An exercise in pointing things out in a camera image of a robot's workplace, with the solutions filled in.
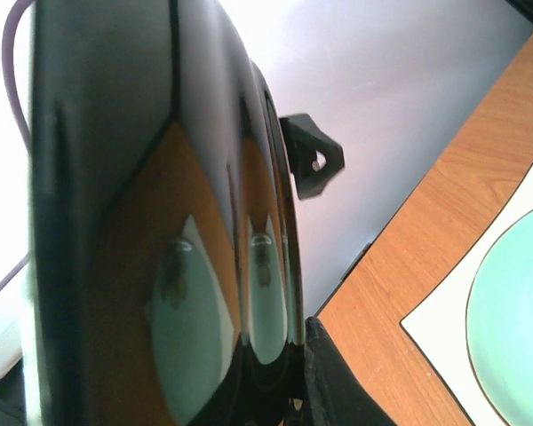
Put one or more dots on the teal floral plate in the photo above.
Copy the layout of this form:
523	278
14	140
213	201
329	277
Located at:
499	324

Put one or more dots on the black striped round plate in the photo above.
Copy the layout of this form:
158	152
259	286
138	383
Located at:
162	277

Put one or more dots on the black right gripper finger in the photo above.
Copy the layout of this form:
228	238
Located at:
333	394

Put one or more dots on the white square plate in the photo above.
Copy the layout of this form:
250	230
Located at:
437	324

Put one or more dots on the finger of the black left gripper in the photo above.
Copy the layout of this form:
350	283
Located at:
314	157

